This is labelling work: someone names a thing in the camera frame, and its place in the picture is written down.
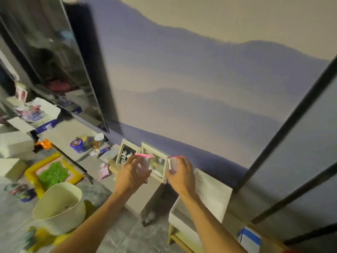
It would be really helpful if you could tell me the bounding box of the person's left hand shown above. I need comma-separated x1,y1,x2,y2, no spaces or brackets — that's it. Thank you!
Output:
113,155,153,194

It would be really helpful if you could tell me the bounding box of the person's right hand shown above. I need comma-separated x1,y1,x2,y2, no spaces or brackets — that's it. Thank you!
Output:
166,156,197,197

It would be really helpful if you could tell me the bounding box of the pink topped white packet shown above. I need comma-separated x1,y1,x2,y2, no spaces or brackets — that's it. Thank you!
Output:
134,153,154,173
168,156,181,174

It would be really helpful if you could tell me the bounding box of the white box blue stripe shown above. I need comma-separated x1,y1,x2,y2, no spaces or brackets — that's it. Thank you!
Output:
238,226,262,253

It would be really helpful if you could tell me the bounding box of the person's left forearm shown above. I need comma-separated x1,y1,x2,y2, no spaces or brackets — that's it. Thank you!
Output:
51,191,132,253

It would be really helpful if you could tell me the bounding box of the person's right forearm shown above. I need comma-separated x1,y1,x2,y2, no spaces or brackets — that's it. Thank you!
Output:
181,193,248,253

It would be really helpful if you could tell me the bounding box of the wooden peg rack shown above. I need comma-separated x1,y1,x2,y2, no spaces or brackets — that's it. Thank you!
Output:
108,158,121,174

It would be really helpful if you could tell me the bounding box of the grey notebook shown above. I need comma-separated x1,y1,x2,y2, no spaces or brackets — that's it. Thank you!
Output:
99,144,121,165

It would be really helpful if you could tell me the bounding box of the open white cardboard box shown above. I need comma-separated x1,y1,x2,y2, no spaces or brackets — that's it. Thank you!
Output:
168,168,233,247

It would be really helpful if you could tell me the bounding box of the blue round tub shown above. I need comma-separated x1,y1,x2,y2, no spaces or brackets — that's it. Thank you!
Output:
70,138,85,154

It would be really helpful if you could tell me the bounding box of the green play sand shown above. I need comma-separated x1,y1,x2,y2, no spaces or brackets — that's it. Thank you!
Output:
39,162,70,190

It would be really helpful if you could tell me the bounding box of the cream plastic bucket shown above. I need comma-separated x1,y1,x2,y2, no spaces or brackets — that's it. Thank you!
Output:
32,182,87,236

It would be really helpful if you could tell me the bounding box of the grey television cabinet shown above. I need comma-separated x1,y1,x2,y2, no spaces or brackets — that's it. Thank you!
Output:
0,102,164,227

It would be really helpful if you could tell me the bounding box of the orange packet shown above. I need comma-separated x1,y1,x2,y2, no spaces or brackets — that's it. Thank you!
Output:
35,139,53,150

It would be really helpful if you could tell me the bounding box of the yellow plastic toy seat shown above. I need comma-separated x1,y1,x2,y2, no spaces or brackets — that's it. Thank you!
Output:
25,200,96,253

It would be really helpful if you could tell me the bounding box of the blue flat pack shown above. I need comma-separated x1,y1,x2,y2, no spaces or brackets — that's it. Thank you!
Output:
34,119,60,134

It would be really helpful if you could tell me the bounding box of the yellow sand tray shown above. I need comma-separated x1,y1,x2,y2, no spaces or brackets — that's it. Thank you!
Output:
24,153,85,199

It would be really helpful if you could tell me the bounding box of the open white flap carton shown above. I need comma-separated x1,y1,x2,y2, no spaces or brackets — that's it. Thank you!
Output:
6,97,61,134

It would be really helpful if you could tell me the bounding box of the yellow wooden side table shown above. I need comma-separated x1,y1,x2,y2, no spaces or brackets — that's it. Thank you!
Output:
168,210,298,253

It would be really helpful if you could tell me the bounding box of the colourful toy figure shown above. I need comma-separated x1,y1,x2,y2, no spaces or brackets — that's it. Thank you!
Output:
4,183,37,203

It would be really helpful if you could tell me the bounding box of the pink blue toy bundle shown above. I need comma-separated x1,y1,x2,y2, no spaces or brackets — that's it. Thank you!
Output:
15,105,44,122

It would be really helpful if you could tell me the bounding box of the white cube box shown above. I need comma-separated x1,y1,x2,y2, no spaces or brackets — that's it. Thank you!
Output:
0,158,28,182
0,131,35,158

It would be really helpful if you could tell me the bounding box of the red white picture stand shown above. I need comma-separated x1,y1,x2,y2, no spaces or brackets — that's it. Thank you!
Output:
14,81,29,103

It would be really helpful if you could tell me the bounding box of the black flat television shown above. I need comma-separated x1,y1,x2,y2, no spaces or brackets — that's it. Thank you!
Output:
0,0,110,134

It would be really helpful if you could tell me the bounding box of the white frame monochrome photo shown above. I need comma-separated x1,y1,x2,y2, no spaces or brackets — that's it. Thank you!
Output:
115,138,141,166

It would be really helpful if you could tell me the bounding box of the white frame green photo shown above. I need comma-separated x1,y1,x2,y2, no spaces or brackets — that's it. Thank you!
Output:
141,141,170,184

